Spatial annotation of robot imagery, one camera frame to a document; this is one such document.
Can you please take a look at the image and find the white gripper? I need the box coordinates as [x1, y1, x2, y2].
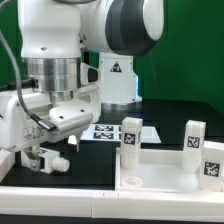
[0, 62, 102, 172]

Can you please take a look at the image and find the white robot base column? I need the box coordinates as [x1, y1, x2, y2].
[81, 49, 143, 111]

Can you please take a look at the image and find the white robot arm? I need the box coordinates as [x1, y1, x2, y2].
[0, 0, 164, 170]

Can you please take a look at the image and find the white marker sheet with tags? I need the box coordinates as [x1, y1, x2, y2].
[81, 124, 161, 144]

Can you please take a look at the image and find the white left fence bar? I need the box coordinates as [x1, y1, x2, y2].
[0, 150, 15, 182]

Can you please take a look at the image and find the white fence bar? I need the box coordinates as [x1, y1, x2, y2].
[0, 150, 15, 182]
[0, 187, 224, 223]

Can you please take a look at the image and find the white front fence bar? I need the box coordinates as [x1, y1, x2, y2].
[0, 187, 224, 223]

